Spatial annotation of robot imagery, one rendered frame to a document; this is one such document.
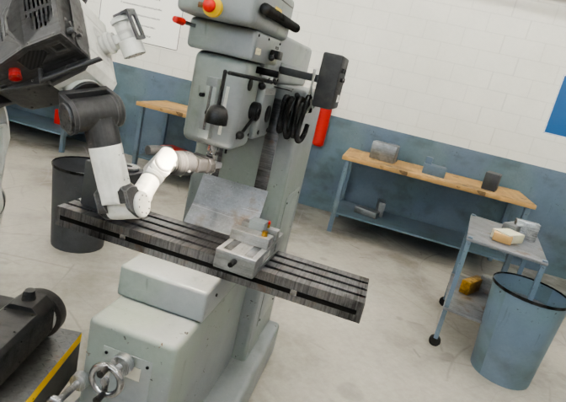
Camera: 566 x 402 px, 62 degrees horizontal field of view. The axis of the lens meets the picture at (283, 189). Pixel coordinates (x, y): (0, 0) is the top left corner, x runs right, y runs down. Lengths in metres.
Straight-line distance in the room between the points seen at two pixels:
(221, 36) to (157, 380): 1.14
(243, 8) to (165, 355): 1.10
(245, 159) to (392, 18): 4.03
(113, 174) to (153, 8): 5.46
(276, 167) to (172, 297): 0.76
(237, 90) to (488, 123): 4.57
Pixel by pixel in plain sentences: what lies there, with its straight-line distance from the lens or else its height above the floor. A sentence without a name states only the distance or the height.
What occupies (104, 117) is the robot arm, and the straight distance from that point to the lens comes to 1.36.
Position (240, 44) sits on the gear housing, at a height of 1.67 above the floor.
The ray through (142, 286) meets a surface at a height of 0.79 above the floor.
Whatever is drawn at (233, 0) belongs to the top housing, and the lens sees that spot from 1.53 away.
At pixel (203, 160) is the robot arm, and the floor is 1.25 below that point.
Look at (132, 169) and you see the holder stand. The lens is 1.93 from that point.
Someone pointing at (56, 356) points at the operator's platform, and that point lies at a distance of 2.09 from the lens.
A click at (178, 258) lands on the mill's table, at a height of 0.87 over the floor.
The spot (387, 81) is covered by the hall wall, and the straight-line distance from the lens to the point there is 5.84.
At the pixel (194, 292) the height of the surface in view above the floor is 0.83.
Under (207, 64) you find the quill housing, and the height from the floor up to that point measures 1.59.
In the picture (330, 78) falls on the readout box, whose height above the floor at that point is 1.63.
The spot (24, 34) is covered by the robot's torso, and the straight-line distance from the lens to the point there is 1.38.
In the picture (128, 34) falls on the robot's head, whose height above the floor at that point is 1.62.
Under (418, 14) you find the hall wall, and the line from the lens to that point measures 5.91.
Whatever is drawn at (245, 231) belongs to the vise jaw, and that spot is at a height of 1.04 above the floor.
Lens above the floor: 1.63
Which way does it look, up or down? 14 degrees down
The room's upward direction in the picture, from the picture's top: 13 degrees clockwise
